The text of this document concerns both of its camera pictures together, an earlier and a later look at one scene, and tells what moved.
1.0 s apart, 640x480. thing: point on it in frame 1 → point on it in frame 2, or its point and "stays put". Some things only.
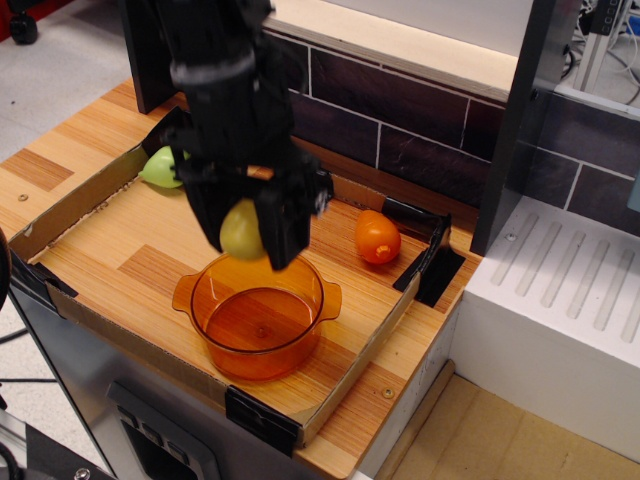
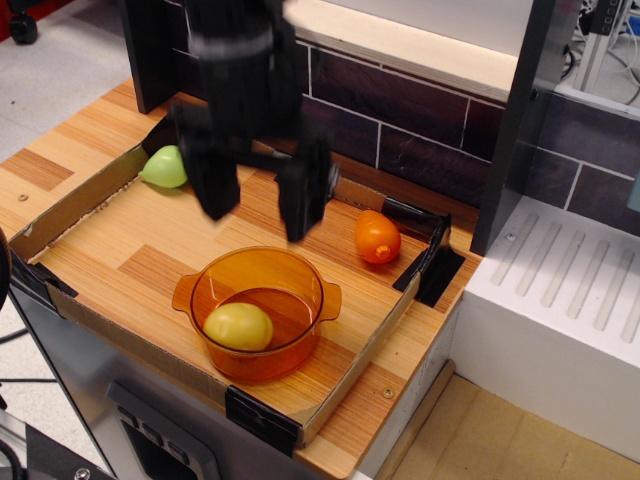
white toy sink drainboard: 550,321 stays put
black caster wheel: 23,29 stays put
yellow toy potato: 241,233 → 239,326
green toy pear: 158,169 stays put
